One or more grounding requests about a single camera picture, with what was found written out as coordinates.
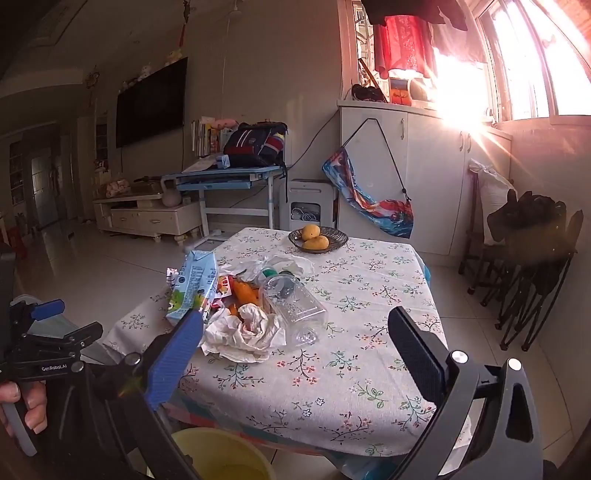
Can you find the white cabinet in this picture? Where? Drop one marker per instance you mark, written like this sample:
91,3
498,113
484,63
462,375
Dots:
438,175

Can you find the person's left hand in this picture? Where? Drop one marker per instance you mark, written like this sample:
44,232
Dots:
34,408

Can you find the black jacket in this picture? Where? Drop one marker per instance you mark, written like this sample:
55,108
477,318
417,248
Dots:
526,217

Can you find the milk carton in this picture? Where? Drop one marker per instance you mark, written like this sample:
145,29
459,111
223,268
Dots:
194,281

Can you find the white floor appliance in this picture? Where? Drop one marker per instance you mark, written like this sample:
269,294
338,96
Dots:
314,194

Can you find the white television stand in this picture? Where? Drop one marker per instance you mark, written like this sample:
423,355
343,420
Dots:
147,219

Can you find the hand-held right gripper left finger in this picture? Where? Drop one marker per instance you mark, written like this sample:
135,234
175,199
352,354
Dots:
178,360

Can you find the dark striped backpack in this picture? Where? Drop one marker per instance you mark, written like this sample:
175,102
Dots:
254,143

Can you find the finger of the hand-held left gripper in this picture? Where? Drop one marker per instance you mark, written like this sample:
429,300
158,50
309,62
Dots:
46,308
69,337

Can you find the clear plastic bottle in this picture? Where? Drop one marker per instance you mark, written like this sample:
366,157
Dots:
295,309

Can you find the pink kettlebell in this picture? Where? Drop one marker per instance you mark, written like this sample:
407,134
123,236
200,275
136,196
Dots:
171,197

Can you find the colourful hanging bag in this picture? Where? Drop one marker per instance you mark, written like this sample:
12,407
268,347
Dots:
360,194

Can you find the red hanging cloth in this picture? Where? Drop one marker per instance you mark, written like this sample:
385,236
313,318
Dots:
406,41

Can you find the pink plush toy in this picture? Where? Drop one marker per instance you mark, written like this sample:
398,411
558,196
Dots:
226,122

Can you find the orange snack wrapper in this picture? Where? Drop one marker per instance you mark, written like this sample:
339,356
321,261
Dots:
242,290

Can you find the pink plush bundle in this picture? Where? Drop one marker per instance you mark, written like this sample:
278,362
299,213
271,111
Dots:
117,188

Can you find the wall television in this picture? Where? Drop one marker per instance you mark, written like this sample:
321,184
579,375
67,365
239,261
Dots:
152,106

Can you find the yellow mango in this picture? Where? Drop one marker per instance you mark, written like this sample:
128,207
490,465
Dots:
315,243
310,230

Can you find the white tissue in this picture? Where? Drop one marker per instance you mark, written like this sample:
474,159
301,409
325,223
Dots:
240,337

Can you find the window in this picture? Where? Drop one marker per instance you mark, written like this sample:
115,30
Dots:
531,69

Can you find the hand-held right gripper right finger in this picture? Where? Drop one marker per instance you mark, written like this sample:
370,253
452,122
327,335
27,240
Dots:
415,360

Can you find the row of books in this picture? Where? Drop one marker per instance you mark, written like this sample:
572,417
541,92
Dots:
203,136

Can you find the clear plastic bag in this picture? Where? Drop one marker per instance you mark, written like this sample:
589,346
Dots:
295,265

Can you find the yellow plastic basin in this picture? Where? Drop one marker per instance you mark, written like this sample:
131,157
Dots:
221,447

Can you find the orange box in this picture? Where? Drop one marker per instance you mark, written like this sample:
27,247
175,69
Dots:
399,94

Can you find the white sack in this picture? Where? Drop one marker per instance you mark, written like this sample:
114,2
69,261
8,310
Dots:
491,194

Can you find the dark hanging garment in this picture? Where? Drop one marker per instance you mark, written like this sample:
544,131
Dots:
406,7

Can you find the black item on cabinet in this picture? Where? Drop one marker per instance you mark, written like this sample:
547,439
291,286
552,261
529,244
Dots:
367,93

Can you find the white plush toy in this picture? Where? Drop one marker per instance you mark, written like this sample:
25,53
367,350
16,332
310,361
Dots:
173,56

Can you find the dark woven basket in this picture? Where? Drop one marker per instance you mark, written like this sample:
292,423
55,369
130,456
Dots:
337,237

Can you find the red snack wrapper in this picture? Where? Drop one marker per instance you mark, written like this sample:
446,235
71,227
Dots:
222,288

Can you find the checked plastic table cover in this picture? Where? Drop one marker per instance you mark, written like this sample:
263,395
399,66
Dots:
207,422

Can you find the blue study desk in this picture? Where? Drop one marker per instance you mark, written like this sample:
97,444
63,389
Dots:
221,175

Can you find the black folding chair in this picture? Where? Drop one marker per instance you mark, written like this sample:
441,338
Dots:
531,277

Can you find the floral tablecloth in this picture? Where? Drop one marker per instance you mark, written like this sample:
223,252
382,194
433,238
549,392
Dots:
346,350

